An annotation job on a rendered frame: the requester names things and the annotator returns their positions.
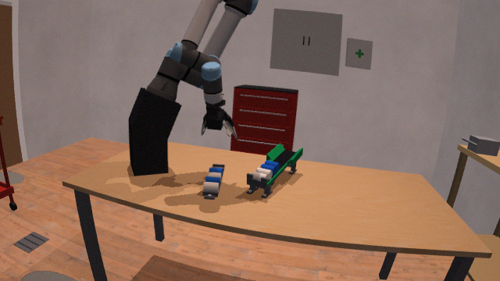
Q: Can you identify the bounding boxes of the blue plastic bar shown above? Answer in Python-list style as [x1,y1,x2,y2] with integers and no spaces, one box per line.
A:
[264,160,280,172]
[260,164,277,176]
[209,168,223,177]
[205,176,220,183]

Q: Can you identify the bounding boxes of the black flat bar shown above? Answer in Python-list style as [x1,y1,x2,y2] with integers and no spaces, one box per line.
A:
[247,178,267,188]

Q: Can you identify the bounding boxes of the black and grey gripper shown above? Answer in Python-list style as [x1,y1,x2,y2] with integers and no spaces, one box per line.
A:
[202,100,237,140]

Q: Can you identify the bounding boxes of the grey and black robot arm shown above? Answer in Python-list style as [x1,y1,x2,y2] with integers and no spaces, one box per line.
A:
[146,0,259,104]

